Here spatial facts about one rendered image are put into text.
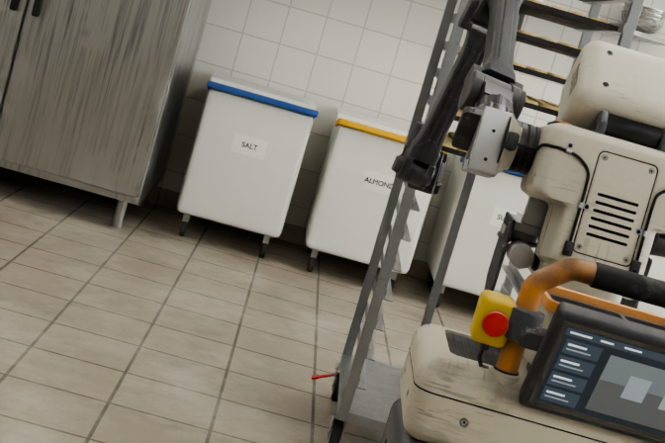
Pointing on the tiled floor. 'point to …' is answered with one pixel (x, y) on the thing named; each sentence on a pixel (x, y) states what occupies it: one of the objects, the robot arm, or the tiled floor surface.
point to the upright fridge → (99, 59)
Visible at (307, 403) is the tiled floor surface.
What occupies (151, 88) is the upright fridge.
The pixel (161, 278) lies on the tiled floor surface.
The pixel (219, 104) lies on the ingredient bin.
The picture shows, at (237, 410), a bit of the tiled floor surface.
